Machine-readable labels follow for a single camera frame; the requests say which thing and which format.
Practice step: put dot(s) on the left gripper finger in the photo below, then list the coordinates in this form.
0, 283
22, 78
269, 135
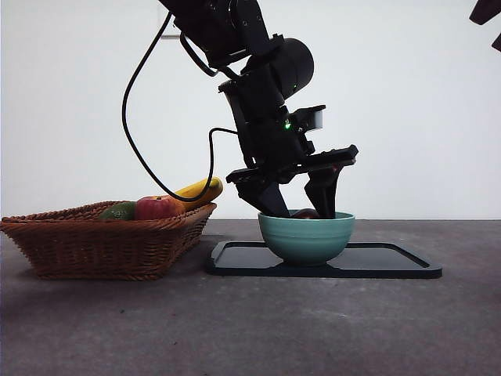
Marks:
325, 192
266, 199

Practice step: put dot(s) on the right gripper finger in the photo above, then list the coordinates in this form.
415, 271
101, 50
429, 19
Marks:
489, 9
498, 43

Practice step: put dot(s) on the dark red plum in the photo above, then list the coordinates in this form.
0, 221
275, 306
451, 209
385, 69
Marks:
305, 214

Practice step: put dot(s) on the teal ribbed bowl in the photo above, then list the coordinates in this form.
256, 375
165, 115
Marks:
307, 243

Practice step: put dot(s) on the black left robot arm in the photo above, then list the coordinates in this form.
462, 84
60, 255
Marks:
219, 23

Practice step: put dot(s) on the yellow banana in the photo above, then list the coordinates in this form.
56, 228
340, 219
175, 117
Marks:
215, 188

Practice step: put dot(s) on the black rectangular tray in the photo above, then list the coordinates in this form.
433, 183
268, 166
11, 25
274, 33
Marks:
391, 260

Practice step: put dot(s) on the red apple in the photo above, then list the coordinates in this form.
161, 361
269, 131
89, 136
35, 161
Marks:
152, 209

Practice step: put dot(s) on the green fruit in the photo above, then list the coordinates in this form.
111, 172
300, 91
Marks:
117, 212

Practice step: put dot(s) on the brown wicker basket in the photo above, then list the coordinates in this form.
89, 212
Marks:
98, 250

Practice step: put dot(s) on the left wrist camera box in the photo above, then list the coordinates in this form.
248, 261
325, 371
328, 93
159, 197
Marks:
313, 117

